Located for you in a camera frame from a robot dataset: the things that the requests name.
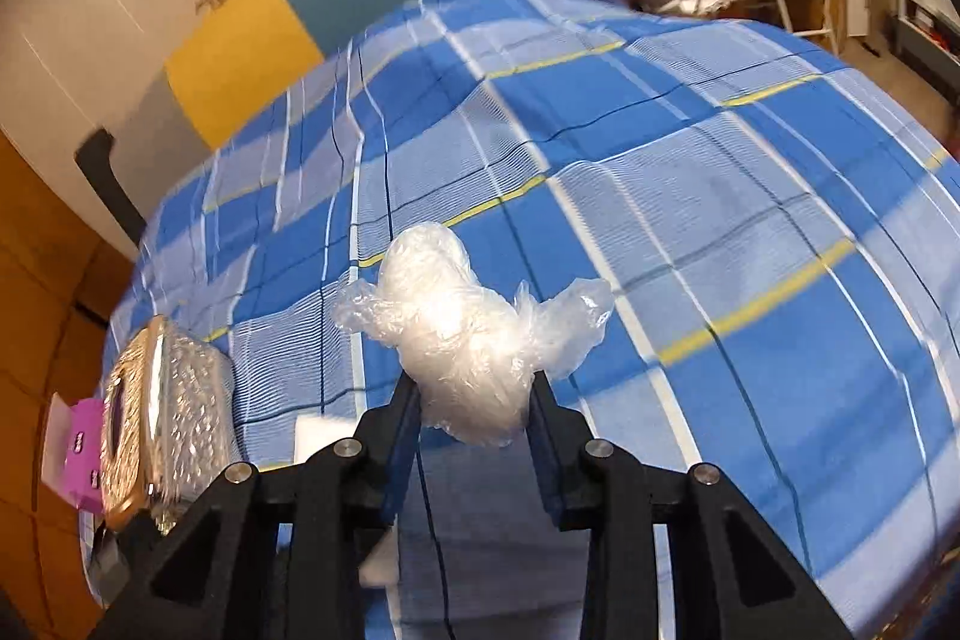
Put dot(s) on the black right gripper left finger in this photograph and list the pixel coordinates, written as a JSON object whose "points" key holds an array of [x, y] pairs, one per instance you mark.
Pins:
{"points": [[271, 554]]}

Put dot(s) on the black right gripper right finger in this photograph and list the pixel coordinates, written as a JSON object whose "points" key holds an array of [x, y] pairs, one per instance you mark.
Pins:
{"points": [[732, 576]]}

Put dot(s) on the ornate gold tissue box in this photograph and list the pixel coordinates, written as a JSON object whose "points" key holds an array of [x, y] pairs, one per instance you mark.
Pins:
{"points": [[168, 429]]}

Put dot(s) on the purple cardboard box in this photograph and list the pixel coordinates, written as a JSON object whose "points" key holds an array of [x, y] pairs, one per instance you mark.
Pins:
{"points": [[72, 452]]}

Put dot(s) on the white foam sponge block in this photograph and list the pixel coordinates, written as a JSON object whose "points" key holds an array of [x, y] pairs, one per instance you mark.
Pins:
{"points": [[318, 440]]}

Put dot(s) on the blue plaid bed sheet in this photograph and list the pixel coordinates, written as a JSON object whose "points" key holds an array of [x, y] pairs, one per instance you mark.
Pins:
{"points": [[780, 235]]}

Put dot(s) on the tricolour padded headboard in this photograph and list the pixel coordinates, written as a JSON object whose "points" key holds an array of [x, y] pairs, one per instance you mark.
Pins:
{"points": [[239, 59]]}

